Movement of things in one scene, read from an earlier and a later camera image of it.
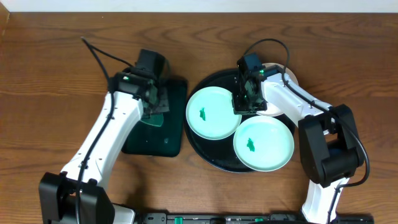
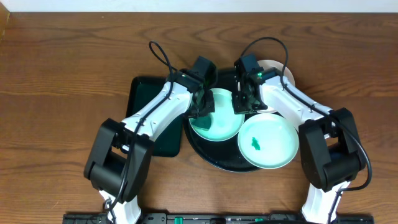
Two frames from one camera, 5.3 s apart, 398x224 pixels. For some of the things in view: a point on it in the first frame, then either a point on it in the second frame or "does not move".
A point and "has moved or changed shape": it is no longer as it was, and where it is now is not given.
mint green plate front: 263,143 does not move
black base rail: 165,218 does not move
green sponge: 156,119 has moved or changed shape
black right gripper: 239,108 does not move
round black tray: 287,121 to 224,155
